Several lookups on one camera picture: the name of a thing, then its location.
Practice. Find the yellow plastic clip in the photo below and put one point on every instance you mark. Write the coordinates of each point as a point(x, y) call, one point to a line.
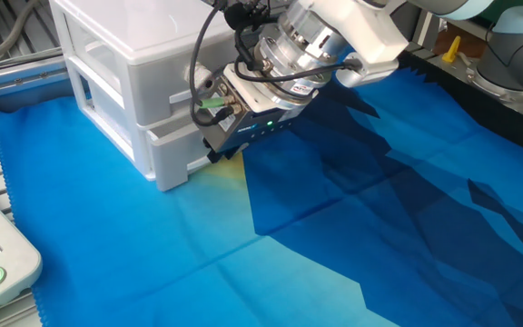
point(451, 52)

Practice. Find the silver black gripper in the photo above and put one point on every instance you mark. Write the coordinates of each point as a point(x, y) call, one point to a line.
point(261, 127)

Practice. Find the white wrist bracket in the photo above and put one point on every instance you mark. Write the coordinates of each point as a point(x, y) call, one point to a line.
point(361, 27)

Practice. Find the white plastic drawer cabinet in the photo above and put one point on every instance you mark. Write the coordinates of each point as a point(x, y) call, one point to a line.
point(152, 27)

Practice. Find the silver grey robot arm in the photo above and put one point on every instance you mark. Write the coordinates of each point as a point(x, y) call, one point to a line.
point(516, 54)

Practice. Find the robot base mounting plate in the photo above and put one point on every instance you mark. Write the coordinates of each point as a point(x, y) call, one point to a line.
point(506, 97)

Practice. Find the grey drawer with white knob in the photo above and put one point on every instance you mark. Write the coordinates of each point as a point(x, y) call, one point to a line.
point(161, 86)

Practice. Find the aluminium profile rail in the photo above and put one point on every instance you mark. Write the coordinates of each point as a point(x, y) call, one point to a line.
point(16, 82)

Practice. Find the silver force torque sensor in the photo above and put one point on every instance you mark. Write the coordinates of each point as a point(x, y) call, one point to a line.
point(298, 50)

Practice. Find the white teach pendant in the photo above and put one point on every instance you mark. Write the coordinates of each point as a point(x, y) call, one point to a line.
point(12, 259)

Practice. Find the aluminium frame bar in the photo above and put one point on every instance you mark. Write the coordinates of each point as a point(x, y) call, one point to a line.
point(427, 29)

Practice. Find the blue mountain print cloth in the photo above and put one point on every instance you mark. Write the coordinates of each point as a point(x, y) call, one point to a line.
point(107, 236)

